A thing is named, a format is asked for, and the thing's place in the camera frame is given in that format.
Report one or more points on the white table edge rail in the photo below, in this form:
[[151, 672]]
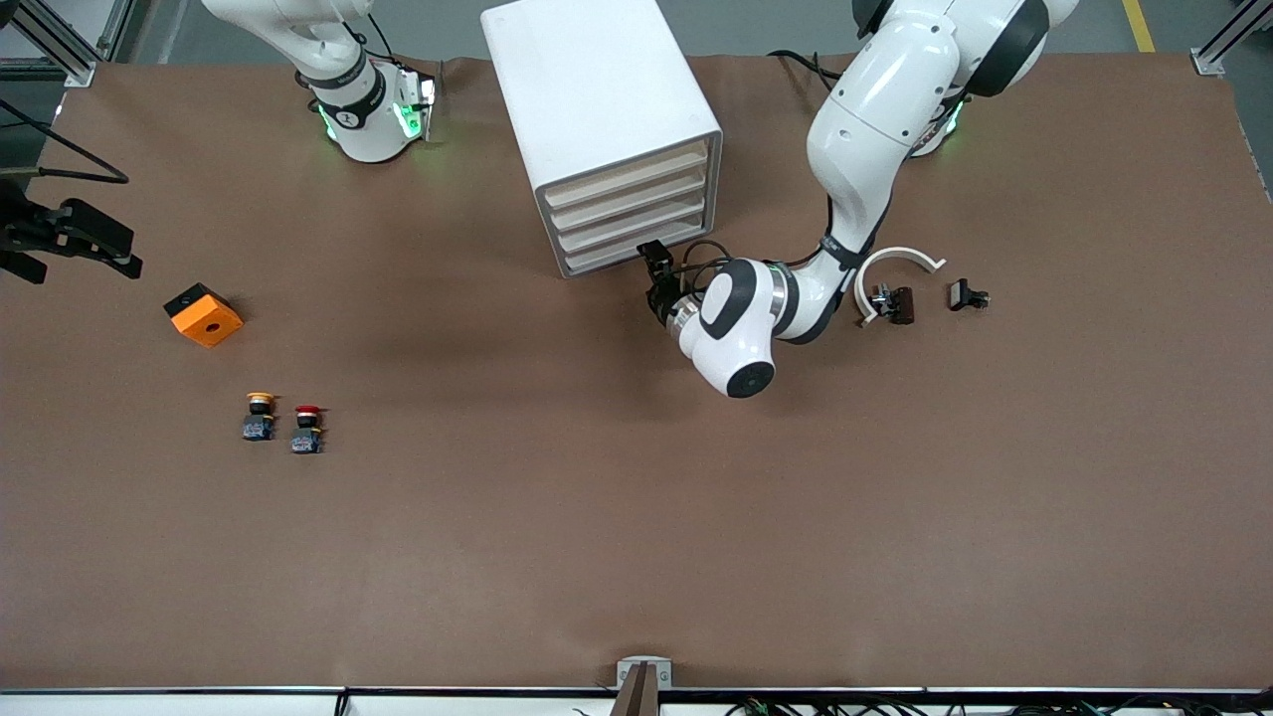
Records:
[[199, 704]]

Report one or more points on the red push button switch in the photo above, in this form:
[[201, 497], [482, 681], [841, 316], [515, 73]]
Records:
[[306, 440]]

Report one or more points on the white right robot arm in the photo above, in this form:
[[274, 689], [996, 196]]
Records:
[[368, 129]]

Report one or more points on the orange box with hole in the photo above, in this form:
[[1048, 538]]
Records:
[[209, 323]]

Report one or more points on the white lowest cabinet drawer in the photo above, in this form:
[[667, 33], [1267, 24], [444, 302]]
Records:
[[617, 250]]

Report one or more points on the dark brown small component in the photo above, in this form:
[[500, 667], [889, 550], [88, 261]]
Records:
[[902, 304]]

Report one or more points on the black small clip component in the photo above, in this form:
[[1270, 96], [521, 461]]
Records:
[[961, 294]]

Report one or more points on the brown table cover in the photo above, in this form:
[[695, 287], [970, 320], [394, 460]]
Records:
[[636, 497]]

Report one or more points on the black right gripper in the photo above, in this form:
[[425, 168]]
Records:
[[22, 235]]

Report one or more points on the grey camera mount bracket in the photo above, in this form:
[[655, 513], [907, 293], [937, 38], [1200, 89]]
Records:
[[643, 686]]

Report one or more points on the white curved plastic arc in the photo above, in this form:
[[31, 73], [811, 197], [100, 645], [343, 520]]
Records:
[[895, 253]]

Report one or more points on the aluminium frame profile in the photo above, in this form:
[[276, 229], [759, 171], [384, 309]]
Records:
[[78, 70], [1208, 62]]

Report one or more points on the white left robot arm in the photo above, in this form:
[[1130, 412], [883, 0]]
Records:
[[875, 99]]

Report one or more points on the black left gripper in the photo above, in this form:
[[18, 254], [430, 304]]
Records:
[[662, 296]]

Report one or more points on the yellow push button switch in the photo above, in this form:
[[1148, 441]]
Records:
[[259, 426]]

